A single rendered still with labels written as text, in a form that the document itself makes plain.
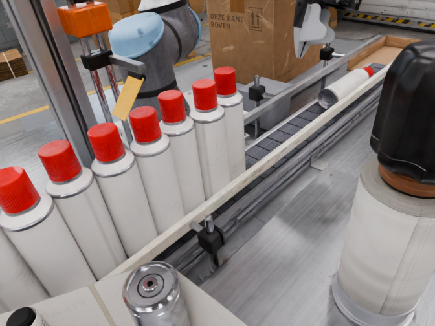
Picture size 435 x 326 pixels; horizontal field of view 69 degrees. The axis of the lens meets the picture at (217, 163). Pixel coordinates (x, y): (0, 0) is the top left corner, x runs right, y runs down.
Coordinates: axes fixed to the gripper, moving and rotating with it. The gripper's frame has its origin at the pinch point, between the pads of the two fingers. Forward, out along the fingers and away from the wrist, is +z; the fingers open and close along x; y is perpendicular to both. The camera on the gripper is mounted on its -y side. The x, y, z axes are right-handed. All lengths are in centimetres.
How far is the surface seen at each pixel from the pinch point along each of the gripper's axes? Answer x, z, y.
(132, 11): 141, -4, -283
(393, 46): 82, -12, -8
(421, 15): 414, -85, -92
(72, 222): -41.8, 24.6, 3.4
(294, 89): 6.3, 7.5, -1.5
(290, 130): 6.8, 16.1, 0.6
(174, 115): -29.3, 12.1, 2.6
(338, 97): 17.7, 7.2, 3.7
